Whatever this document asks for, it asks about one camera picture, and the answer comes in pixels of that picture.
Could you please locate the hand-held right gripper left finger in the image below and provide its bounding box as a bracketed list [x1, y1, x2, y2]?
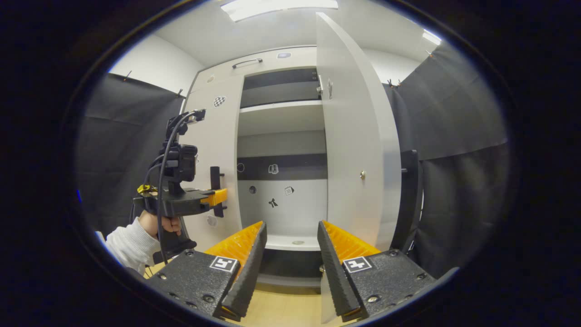
[145, 221, 268, 322]

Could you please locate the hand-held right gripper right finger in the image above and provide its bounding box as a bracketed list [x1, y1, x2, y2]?
[317, 220, 437, 323]

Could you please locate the black door handle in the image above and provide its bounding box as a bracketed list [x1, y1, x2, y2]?
[390, 149, 423, 253]
[210, 166, 226, 218]

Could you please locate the checkered-sticker shoe cabinet door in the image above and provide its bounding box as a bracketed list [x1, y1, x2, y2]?
[183, 75, 246, 250]

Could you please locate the beige double-door shoe cabinet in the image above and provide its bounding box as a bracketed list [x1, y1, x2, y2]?
[182, 45, 330, 287]

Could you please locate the square-stickers shoe cabinet door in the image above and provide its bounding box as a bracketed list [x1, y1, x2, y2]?
[315, 11, 402, 325]

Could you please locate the white cabinet shelf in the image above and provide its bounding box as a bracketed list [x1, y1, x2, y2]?
[265, 234, 328, 252]
[238, 100, 325, 137]

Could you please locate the metal door hinge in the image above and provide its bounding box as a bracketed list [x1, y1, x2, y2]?
[316, 74, 334, 101]

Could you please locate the beige cabinet drawer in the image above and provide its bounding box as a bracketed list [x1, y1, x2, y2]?
[194, 45, 318, 95]

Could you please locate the black backdrop cloth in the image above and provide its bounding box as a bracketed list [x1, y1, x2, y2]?
[75, 43, 509, 277]

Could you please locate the long ceiling light panel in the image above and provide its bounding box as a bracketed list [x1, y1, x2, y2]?
[220, 0, 339, 22]

